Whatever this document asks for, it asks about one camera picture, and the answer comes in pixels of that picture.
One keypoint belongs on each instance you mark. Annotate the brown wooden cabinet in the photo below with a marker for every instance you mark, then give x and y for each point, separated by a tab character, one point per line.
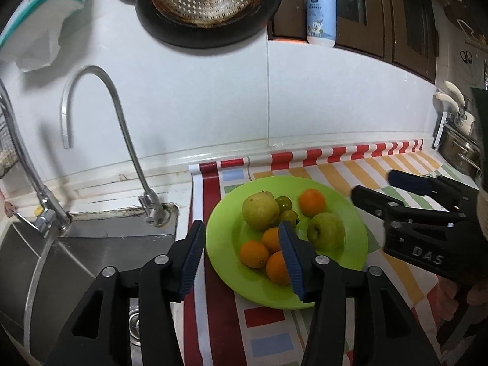
381	26

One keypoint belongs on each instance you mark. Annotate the colourful striped tablecloth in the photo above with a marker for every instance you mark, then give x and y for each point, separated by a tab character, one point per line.
267	335

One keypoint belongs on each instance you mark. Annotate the white pump bottle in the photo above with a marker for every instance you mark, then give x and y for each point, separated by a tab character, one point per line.
322	15

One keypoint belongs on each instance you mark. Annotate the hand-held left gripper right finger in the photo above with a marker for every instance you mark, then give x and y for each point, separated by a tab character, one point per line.
291	263

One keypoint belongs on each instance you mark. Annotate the lime green plate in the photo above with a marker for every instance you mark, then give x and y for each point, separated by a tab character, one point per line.
228	263

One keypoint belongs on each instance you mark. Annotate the stainless steel sink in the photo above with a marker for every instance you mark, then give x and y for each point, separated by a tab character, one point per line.
95	244

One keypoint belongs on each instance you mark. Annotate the black scissors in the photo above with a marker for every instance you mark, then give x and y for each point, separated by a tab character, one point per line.
466	56

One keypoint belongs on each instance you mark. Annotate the white plastic rack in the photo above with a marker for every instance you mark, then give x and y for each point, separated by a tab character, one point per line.
440	129

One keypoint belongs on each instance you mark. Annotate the blue white tissue pack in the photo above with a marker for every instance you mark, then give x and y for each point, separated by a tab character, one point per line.
42	15

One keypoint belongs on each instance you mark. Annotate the large orange with stem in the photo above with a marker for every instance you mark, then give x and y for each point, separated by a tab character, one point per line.
277	268

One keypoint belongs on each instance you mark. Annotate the green apple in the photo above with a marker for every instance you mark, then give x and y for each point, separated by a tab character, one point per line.
326	231

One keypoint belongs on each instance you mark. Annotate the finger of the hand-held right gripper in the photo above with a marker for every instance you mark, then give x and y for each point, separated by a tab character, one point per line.
408	182
371	202

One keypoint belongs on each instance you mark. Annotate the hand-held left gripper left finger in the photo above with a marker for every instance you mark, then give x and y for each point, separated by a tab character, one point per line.
190	259

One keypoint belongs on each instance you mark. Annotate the steel gooseneck faucet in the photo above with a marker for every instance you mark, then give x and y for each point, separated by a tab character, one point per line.
152	209

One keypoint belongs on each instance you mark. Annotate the yellow-green pear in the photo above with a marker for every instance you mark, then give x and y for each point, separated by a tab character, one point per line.
261	210

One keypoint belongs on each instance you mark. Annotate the dark green board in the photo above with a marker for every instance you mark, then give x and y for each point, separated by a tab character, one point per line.
480	103

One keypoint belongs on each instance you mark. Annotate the small green persimmon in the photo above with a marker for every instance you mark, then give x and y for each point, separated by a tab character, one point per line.
288	217
284	202

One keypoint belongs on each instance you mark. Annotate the steel pot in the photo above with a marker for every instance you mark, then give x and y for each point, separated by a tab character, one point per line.
459	148

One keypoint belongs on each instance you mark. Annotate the steel sink mixer faucet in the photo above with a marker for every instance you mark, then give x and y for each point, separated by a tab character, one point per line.
45	207

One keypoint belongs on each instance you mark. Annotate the black round pan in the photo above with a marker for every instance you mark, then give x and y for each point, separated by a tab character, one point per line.
206	40

